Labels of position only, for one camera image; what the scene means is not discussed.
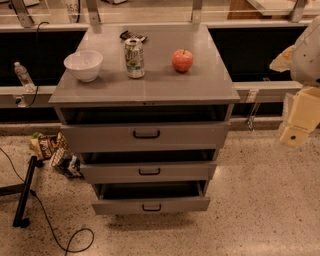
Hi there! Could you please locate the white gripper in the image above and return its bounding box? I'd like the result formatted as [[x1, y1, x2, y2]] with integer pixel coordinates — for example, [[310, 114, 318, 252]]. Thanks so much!
[[269, 45, 320, 148]]

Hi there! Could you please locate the grey bottom drawer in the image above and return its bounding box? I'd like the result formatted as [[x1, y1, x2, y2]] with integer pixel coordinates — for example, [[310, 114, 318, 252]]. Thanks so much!
[[92, 181, 210, 215]]

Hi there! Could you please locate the grey drawer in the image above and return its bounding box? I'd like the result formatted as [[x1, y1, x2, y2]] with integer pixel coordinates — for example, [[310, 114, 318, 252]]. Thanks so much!
[[61, 123, 229, 153], [81, 161, 217, 184], [92, 181, 210, 215]]

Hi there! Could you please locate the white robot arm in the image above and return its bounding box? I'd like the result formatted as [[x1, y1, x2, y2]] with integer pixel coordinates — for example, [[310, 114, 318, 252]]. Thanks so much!
[[269, 16, 320, 148]]

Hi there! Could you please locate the grey top drawer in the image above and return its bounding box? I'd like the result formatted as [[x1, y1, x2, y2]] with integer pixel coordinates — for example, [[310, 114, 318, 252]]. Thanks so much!
[[61, 123, 229, 153]]

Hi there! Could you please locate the grey middle drawer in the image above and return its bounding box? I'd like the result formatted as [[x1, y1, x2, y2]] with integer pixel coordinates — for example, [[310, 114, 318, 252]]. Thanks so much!
[[81, 161, 217, 184]]

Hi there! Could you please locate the grey drawer cabinet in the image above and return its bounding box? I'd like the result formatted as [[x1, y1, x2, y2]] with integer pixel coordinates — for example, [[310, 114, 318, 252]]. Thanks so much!
[[48, 23, 241, 216]]

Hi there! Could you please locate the red apple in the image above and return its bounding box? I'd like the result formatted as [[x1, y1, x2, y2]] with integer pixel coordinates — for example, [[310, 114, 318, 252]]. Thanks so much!
[[171, 49, 193, 73]]

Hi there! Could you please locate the green soda can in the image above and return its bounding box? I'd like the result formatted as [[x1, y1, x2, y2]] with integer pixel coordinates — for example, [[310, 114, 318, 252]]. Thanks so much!
[[124, 38, 145, 79]]

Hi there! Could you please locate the black remote control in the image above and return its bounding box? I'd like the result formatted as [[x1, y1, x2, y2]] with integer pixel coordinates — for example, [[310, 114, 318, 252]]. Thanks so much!
[[120, 30, 147, 42]]

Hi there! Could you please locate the white bowl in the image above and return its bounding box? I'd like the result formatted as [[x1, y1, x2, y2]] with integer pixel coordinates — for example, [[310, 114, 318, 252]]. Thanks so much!
[[64, 50, 103, 82]]

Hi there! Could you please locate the checkered snack bag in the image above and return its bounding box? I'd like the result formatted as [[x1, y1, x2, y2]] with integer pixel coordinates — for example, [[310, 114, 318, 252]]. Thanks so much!
[[49, 148, 82, 178]]

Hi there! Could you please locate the brown snack bag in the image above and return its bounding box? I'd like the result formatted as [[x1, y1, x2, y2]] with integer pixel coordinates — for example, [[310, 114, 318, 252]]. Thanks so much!
[[29, 132, 68, 160]]

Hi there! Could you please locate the clear plastic water bottle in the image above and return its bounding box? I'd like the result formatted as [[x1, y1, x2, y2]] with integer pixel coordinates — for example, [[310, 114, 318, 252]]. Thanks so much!
[[14, 62, 36, 93]]

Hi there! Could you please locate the black stand leg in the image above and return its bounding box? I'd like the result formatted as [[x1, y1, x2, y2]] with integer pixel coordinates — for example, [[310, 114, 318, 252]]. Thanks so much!
[[0, 156, 40, 228]]

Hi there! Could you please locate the metal clamp bracket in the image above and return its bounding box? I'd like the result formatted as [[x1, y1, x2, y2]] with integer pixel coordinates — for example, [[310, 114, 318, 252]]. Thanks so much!
[[246, 87, 268, 131]]

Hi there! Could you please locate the black hanging cable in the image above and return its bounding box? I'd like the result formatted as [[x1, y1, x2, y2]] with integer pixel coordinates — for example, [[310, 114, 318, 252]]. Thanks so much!
[[27, 21, 51, 108]]

